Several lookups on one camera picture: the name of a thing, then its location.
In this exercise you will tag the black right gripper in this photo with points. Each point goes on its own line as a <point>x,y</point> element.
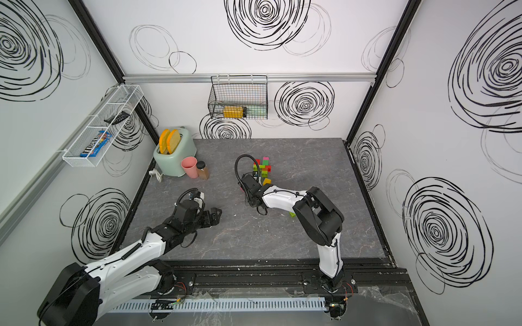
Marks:
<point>249,199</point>

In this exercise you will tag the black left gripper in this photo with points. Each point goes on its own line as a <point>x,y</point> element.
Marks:
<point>215,218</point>

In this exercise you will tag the lime long lego brick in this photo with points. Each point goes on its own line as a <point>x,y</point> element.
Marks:
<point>260,167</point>

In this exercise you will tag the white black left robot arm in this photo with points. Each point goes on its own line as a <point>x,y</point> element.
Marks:
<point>83,294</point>

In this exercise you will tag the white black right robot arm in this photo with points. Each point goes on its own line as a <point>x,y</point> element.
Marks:
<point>320,218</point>

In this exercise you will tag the brown spice jar black lid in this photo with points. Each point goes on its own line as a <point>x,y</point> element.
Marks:
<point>202,169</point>

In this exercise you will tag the pink plastic cup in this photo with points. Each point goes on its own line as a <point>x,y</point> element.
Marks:
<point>189,166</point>

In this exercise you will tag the mint green toaster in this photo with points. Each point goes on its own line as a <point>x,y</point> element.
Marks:
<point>170,164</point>

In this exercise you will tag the light green box in basket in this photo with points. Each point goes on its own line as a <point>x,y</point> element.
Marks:
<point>255,112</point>

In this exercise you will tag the yellow box in basket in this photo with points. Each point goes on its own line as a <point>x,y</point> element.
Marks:
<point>234,112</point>

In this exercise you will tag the left toy bread slice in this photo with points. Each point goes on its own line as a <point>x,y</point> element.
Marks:
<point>163,141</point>

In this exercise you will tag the toy bread slice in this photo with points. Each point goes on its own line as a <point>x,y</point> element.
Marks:
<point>173,141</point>
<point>163,141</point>

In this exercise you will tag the right toy bread slice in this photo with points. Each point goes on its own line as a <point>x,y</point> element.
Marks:
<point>173,141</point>

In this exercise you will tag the black remote on shelf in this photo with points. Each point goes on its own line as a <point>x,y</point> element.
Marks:
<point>117,119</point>

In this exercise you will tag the blue snack packet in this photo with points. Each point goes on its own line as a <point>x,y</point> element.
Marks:
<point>95,146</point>

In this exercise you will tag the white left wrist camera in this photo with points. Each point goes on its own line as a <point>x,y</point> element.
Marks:
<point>199,199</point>

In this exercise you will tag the black wire wall basket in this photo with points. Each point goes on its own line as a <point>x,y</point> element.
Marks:
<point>237,90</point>

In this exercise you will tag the white slotted cable duct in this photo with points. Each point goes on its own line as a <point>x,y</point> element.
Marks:
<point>264,304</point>

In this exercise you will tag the white wire wall shelf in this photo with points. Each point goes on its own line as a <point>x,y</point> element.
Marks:
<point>119,98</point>

